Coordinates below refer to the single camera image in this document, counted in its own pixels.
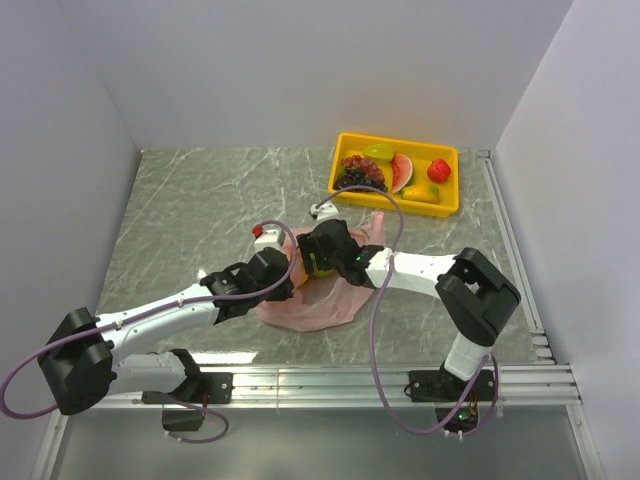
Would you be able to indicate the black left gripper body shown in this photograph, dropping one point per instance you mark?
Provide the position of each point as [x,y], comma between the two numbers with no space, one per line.
[280,292]

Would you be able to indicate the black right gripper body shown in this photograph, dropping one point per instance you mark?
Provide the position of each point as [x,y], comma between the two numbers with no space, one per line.
[339,266]

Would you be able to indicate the green apple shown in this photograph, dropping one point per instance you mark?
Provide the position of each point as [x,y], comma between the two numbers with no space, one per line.
[322,270]

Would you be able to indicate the pink plastic bag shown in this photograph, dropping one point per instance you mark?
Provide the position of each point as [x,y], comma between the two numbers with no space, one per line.
[322,303]

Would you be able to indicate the orange green mango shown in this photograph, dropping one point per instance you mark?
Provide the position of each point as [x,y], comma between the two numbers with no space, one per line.
[424,193]

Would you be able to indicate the red strawberry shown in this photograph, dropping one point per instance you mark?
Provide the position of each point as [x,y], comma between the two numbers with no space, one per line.
[439,171]

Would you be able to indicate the yellow orange fruit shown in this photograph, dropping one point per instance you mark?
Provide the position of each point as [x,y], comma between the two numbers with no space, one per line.
[300,276]

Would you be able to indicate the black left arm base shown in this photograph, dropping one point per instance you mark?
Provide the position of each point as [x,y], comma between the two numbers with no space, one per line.
[186,409]

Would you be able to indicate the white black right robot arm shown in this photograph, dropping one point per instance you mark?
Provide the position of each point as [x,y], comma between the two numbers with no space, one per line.
[479,299]

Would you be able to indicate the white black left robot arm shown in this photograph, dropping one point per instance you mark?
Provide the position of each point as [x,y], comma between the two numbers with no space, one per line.
[91,358]

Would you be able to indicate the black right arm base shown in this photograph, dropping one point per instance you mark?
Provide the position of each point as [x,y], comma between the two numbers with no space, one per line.
[430,386]

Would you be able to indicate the dark purple grape bunch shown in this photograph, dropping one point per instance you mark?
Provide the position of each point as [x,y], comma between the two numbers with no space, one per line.
[345,181]

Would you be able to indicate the red grape bunch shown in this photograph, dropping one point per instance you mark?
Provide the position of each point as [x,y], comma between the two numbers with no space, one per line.
[362,168]

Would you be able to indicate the watermelon slice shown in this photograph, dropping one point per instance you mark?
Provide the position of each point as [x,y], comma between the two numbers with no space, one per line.
[402,172]

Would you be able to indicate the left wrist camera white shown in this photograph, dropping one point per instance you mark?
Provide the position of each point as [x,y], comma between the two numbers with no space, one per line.
[265,237]

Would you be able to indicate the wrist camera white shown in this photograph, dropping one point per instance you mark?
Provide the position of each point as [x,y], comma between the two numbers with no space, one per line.
[265,237]
[323,212]

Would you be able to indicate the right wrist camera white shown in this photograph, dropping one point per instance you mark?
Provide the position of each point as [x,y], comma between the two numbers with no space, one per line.
[323,212]

